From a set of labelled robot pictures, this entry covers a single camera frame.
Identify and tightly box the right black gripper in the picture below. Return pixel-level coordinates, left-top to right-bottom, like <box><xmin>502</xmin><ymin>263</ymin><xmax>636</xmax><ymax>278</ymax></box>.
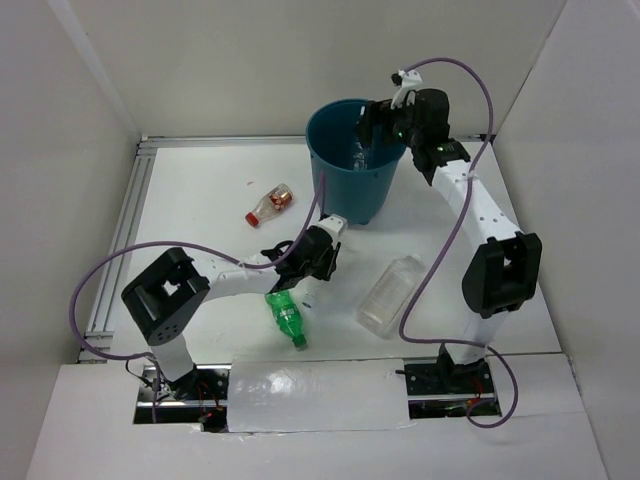
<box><xmin>353</xmin><ymin>91</ymin><xmax>425</xmax><ymax>148</ymax></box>

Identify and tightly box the large clear square bottle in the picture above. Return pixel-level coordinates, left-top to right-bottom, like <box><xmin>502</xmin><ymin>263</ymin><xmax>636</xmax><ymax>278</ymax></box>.
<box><xmin>356</xmin><ymin>255</ymin><xmax>425</xmax><ymax>338</ymax></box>

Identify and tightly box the clear crushed bottle blue cap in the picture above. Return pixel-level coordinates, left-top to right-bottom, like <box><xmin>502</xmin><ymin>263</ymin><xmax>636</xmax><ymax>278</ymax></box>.
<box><xmin>302</xmin><ymin>277</ymin><xmax>325</xmax><ymax>309</ymax></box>

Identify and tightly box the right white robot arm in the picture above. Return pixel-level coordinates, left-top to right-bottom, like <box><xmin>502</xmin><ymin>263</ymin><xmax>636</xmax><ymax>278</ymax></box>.
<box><xmin>354</xmin><ymin>89</ymin><xmax>542</xmax><ymax>392</ymax></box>

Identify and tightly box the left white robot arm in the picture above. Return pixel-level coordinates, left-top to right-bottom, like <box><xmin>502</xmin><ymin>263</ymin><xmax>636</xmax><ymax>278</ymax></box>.
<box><xmin>121</xmin><ymin>215</ymin><xmax>347</xmax><ymax>399</ymax></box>

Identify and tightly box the teal plastic bin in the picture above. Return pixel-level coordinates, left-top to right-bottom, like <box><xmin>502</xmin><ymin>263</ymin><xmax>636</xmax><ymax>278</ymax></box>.
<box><xmin>305</xmin><ymin>99</ymin><xmax>406</xmax><ymax>225</ymax></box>

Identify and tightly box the green plastic bottle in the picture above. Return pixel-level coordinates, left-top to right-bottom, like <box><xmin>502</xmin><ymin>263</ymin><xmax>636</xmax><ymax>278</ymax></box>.
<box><xmin>265</xmin><ymin>290</ymin><xmax>308</xmax><ymax>351</ymax></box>

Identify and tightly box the red-capped small bottle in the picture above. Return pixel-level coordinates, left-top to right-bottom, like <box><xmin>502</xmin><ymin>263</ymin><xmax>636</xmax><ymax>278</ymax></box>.
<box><xmin>245</xmin><ymin>183</ymin><xmax>294</xmax><ymax>228</ymax></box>

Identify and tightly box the white taped sheet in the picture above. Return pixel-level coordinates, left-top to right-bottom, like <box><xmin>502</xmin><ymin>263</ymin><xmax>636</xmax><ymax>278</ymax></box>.
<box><xmin>227</xmin><ymin>359</ymin><xmax>411</xmax><ymax>433</ymax></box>

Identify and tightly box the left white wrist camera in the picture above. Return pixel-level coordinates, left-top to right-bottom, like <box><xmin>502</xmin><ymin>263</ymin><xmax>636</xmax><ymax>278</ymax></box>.
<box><xmin>318</xmin><ymin>215</ymin><xmax>348</xmax><ymax>241</ymax></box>

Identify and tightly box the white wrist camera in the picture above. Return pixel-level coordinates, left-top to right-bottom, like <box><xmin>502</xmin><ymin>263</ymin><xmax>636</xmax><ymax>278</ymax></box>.
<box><xmin>318</xmin><ymin>215</ymin><xmax>348</xmax><ymax>241</ymax></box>
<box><xmin>390</xmin><ymin>69</ymin><xmax>423</xmax><ymax>109</ymax></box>

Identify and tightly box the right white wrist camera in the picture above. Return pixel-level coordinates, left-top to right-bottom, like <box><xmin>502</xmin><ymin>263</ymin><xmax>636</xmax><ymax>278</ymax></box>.
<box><xmin>390</xmin><ymin>69</ymin><xmax>423</xmax><ymax>109</ymax></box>

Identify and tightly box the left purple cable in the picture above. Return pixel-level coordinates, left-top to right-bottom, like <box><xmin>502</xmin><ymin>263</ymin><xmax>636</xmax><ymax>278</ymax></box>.
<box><xmin>68</xmin><ymin>172</ymin><xmax>329</xmax><ymax>424</ymax></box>

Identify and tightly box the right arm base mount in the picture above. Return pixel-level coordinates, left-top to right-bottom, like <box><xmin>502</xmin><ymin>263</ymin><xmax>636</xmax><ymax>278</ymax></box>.
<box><xmin>395</xmin><ymin>347</ymin><xmax>501</xmax><ymax>420</ymax></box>

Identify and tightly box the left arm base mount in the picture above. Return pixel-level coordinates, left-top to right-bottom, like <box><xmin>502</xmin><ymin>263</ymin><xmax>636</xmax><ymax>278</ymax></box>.
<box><xmin>126</xmin><ymin>364</ymin><xmax>231</xmax><ymax>434</ymax></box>

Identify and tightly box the aluminium frame rail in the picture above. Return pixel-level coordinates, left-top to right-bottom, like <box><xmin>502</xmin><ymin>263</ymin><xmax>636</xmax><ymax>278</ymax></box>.
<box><xmin>68</xmin><ymin>136</ymin><xmax>305</xmax><ymax>363</ymax></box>

